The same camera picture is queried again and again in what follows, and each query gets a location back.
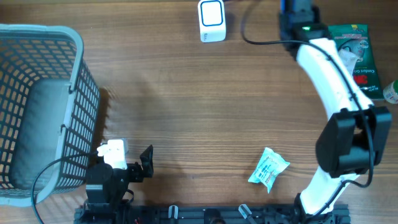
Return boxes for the mint wet wipes pack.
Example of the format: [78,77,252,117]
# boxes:
[248,147,290,193]

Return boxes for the white carton box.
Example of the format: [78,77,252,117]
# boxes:
[338,49,359,76]

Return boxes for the green 3M gloves package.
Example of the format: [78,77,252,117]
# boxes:
[328,24,383,100]

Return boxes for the green lid jar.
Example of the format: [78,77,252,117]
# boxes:
[383,80,398,104]

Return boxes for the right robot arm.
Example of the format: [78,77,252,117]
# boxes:
[279,1,392,223]

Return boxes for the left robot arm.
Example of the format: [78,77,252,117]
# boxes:
[73,145,154,223]

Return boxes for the white barcode scanner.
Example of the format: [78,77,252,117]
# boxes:
[197,0,226,43]

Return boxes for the grey plastic basket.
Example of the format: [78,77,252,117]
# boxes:
[1,24,100,207]

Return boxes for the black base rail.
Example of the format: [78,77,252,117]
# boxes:
[73,203,351,224]

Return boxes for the black left camera cable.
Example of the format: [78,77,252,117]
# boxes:
[30,151,99,224]

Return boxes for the black camera cable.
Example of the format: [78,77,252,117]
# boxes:
[240,0,376,215]
[30,151,99,224]

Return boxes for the black right camera cable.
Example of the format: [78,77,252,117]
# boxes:
[240,0,376,215]

